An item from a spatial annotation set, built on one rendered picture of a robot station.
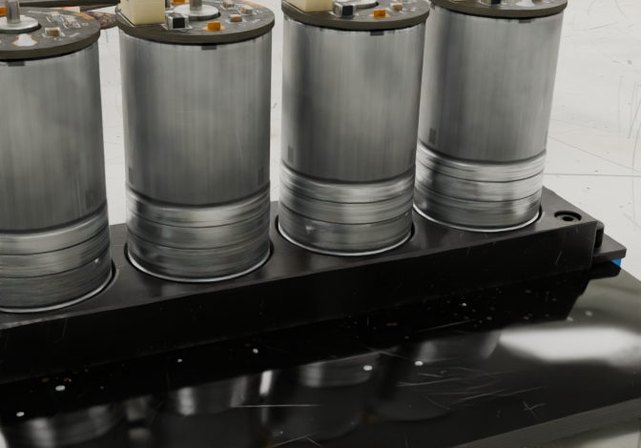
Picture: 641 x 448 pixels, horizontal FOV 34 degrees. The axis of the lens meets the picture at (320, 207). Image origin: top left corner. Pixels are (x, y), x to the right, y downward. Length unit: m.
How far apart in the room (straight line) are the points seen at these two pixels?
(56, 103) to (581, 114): 0.21
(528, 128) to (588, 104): 0.15
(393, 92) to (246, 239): 0.03
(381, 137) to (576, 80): 0.20
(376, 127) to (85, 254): 0.05
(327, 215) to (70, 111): 0.05
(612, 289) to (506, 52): 0.05
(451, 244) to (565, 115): 0.15
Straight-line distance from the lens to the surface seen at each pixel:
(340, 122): 0.17
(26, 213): 0.16
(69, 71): 0.16
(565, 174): 0.28
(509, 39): 0.18
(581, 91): 0.35
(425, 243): 0.19
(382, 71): 0.17
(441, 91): 0.19
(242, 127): 0.17
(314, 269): 0.18
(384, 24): 0.17
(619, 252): 0.21
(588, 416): 0.17
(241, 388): 0.16
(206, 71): 0.16
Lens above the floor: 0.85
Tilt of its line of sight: 24 degrees down
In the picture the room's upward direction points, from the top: 2 degrees clockwise
